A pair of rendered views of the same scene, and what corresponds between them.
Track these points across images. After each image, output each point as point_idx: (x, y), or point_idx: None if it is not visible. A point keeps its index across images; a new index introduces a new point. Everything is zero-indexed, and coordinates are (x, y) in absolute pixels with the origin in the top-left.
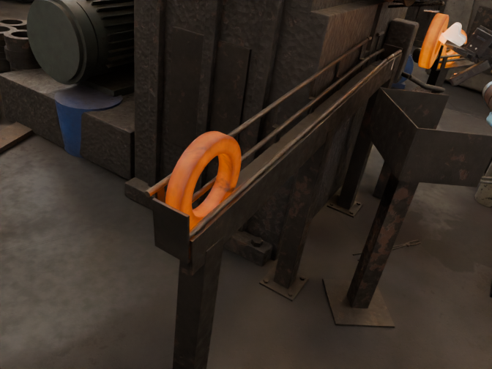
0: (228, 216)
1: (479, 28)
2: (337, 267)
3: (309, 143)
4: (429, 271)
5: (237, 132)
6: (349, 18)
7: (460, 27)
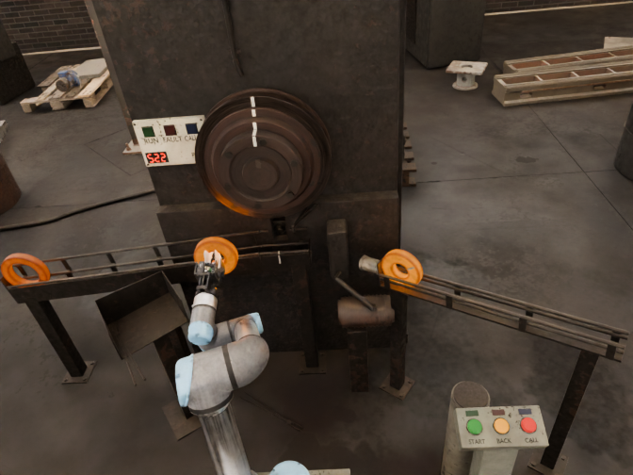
0: (32, 289)
1: (202, 262)
2: None
3: (112, 281)
4: (261, 448)
5: (67, 257)
6: (199, 215)
7: (215, 254)
